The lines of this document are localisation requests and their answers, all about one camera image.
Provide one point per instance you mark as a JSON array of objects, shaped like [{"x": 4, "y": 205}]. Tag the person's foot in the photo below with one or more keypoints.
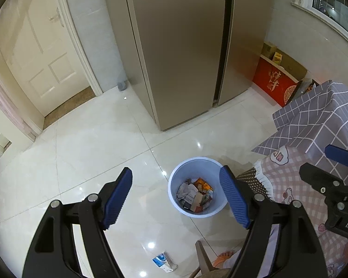
[{"x": 222, "y": 257}]

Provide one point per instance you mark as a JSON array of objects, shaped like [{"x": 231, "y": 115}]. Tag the grey paper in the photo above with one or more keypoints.
[{"x": 185, "y": 191}]

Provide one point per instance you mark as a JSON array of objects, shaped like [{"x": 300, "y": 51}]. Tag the beige cushioned wooden chair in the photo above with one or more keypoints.
[{"x": 204, "y": 262}]

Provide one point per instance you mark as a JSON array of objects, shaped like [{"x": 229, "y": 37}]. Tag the gold double-door refrigerator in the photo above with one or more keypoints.
[{"x": 185, "y": 49}]

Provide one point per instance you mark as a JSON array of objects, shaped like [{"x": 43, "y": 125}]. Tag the large cardboard box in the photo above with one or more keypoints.
[{"x": 293, "y": 65}]

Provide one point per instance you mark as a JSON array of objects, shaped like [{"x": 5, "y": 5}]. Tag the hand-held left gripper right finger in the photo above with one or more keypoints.
[{"x": 235, "y": 197}]

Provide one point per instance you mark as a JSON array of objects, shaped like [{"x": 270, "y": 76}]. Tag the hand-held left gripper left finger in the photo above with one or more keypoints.
[{"x": 117, "y": 197}]

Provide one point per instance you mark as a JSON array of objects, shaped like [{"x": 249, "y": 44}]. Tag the small cardboard box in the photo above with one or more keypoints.
[{"x": 268, "y": 49}]

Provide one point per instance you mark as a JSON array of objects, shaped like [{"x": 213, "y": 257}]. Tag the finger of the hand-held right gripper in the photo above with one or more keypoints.
[
  {"x": 316, "y": 176},
  {"x": 339, "y": 154}
]

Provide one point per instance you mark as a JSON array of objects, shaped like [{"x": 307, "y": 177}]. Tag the brown cardboard piece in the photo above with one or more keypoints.
[{"x": 197, "y": 200}]

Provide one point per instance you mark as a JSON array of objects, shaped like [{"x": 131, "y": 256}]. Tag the yellow box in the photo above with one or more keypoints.
[{"x": 277, "y": 58}]

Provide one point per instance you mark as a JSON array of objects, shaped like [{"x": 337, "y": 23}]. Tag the orange foil packet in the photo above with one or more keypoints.
[{"x": 203, "y": 183}]

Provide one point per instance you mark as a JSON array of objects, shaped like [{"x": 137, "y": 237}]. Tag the white panel door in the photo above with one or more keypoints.
[{"x": 52, "y": 63}]

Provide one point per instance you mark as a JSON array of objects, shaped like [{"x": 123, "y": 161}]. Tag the pink checked cloth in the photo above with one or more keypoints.
[{"x": 290, "y": 173}]

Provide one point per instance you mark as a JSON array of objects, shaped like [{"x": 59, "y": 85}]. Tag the red printed box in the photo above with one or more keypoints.
[{"x": 271, "y": 78}]

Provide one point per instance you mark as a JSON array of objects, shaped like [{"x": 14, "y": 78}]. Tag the light blue plastic bin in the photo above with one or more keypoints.
[{"x": 174, "y": 198}]

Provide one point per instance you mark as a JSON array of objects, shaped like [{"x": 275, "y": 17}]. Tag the white framed window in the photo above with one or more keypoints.
[{"x": 330, "y": 0}]

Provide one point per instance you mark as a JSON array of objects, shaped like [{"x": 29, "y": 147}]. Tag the brown dotted cloth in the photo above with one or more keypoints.
[{"x": 255, "y": 181}]

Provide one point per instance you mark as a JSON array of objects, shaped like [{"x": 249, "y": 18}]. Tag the blue white carton box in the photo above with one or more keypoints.
[{"x": 161, "y": 259}]

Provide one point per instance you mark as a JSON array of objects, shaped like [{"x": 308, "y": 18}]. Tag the grey checked tablecloth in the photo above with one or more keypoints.
[{"x": 307, "y": 115}]

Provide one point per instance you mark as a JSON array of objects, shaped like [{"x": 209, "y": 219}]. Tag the small grey cylinder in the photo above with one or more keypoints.
[{"x": 121, "y": 86}]

